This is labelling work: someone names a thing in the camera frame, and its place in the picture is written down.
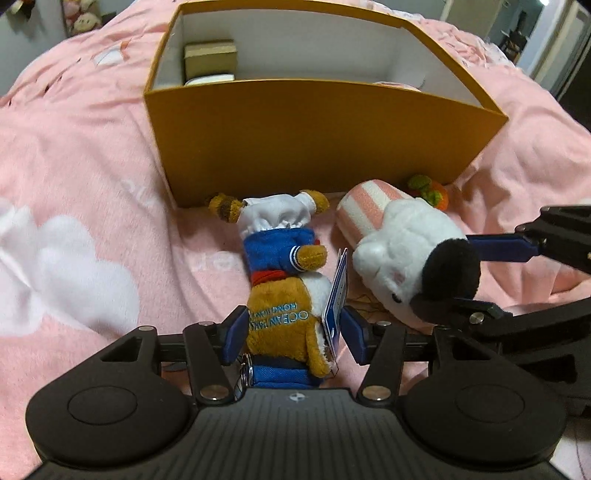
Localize white black-eared dog plush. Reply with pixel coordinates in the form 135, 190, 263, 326
353, 198, 481, 331

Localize brown sailor plush toy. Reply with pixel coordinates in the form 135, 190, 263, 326
207, 190, 337, 388

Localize orange green crochet toy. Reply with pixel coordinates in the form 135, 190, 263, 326
407, 174, 449, 211

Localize pink striped plush cushion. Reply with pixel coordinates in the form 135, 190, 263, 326
335, 180, 411, 248

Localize cream bedroom door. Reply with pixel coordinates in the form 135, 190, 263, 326
440, 0, 502, 37

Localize pink paper crane duvet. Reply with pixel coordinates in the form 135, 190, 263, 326
1, 1, 590, 479

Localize dark chair in hallway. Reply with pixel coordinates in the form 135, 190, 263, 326
500, 30, 528, 63

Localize orange cardboard storage box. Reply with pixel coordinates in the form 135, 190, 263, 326
144, 1, 507, 207

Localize white rectangular box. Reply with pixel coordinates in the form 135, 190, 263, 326
184, 73, 235, 86

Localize small gold cardboard box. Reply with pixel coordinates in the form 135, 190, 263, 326
184, 41, 238, 80

